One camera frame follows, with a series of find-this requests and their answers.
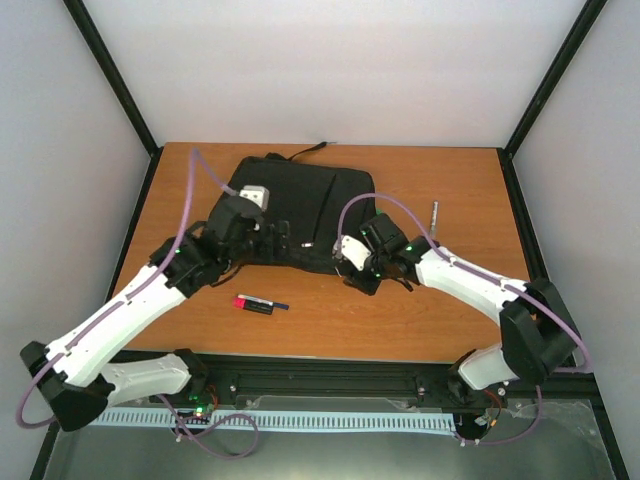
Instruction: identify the silver pen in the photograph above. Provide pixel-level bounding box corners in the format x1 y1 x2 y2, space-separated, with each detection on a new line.
429 200 439 237

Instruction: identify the black student bag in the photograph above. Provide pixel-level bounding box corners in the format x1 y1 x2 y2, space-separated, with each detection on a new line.
187 141 377 289

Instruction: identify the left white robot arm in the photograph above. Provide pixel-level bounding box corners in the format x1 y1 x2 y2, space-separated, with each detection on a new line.
20 186 274 432

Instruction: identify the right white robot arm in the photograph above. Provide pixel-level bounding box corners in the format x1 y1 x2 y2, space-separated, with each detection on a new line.
333 214 580 405

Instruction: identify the pink cap black highlighter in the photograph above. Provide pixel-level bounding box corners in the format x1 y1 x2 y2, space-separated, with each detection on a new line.
233 296 274 315

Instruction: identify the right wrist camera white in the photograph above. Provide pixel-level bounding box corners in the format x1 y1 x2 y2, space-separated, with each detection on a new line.
333 235 372 272

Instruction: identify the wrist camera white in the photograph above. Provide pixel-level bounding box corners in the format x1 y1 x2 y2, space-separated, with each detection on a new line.
333 235 372 272
239 185 270 212

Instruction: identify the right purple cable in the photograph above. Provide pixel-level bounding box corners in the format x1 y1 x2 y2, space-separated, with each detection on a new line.
337 192 594 447

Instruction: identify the purple cable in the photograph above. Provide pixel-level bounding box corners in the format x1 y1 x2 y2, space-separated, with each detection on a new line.
337 192 594 447
15 147 261 457

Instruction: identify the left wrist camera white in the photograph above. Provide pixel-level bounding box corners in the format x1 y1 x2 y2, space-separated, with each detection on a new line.
239 185 270 212

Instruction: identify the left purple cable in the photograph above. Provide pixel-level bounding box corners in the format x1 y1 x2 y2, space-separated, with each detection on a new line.
15 147 261 457

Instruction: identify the black aluminium rail base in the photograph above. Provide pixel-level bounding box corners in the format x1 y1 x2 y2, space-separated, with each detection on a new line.
64 349 601 416

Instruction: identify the light blue cable duct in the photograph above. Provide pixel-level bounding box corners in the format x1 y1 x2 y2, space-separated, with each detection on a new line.
92 407 455 436

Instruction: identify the left black frame post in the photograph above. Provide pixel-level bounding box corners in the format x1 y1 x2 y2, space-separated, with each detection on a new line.
62 0 164 166

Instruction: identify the black frame post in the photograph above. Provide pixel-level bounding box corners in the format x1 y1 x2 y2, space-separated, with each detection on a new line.
62 0 164 166
502 0 609 156

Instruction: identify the right black frame post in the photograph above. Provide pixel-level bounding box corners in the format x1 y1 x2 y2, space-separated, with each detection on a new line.
502 0 609 156

